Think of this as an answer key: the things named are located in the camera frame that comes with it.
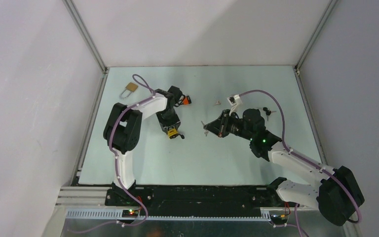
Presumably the silver key bunch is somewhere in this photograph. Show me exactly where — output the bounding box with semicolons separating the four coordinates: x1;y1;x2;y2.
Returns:
201;121;209;137

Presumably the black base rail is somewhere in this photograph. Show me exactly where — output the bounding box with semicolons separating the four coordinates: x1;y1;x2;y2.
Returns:
105;185;285;218

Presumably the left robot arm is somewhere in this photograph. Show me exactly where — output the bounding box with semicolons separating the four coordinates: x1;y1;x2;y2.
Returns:
103;86;185;206

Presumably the orange black padlock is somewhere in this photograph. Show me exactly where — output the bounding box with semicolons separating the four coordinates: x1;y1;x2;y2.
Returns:
179;95;192;105

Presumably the left aluminium frame post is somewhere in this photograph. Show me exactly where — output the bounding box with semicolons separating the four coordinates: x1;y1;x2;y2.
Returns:
62;0;108;74

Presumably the aluminium frame post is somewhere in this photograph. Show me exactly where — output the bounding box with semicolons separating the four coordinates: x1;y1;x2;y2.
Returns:
62;0;108;74
294;0;339;74

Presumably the black headed key bunch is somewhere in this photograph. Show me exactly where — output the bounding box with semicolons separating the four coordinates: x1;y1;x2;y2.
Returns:
258;107;277;121

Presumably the yellow padlock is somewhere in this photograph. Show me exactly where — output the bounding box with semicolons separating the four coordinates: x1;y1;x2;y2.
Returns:
167;128;181;139

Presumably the left controller board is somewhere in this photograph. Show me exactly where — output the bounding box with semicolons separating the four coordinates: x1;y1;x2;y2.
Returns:
122;209;140;218

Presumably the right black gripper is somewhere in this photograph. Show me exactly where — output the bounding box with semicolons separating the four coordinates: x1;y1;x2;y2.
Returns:
204;110;254;142

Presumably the brass padlock long shackle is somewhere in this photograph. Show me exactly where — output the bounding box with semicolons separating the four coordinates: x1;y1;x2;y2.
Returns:
119;82;139;99

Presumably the controller board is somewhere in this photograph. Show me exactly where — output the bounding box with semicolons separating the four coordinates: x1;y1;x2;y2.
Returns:
270;214;288;228
122;209;140;218

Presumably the right controller board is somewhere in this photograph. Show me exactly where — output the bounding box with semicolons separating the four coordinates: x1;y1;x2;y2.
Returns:
270;214;288;228

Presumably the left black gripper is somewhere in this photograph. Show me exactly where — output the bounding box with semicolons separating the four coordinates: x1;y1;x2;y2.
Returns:
156;109;181;134

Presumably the right aluminium frame post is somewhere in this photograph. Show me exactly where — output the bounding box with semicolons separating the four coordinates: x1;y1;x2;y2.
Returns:
294;0;339;74

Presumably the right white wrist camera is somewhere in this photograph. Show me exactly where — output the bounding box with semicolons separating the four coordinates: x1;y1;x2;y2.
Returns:
227;94;243;115

